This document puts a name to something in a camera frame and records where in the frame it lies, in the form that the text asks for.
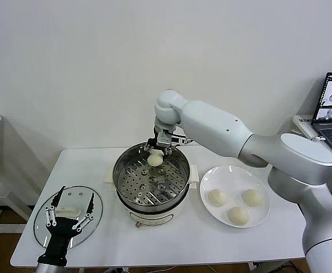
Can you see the white electric cooker base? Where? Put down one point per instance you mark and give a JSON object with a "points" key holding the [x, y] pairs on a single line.
{"points": [[154, 217]]}

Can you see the perforated stainless steel steamer basket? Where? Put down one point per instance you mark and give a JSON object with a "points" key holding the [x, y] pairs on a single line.
{"points": [[131, 182]]}

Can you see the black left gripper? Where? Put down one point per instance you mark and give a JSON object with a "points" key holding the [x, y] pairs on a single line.
{"points": [[60, 236]]}

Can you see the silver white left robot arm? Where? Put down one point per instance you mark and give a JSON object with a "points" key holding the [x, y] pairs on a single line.
{"points": [[51, 268]]}

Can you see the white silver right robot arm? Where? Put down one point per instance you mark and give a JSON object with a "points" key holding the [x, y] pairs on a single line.
{"points": [[211, 125]]}

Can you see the round glass pot lid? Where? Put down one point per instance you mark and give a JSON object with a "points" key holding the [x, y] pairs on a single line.
{"points": [[93, 227]]}

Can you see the white steamed baozi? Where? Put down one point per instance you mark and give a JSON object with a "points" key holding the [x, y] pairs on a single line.
{"points": [[217, 198], [155, 158], [252, 198], [239, 216]]}

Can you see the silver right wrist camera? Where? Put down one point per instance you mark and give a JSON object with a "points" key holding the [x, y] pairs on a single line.
{"points": [[164, 139]]}

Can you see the round white plate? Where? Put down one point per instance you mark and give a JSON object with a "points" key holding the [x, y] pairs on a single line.
{"points": [[211, 176]]}

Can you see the printed label sticker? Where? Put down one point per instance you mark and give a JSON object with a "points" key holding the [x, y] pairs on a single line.
{"points": [[305, 120]]}

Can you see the white side table with laptop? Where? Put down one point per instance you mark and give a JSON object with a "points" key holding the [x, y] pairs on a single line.
{"points": [[303, 128]]}

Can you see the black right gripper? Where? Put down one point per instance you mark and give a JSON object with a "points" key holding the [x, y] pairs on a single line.
{"points": [[156, 138]]}

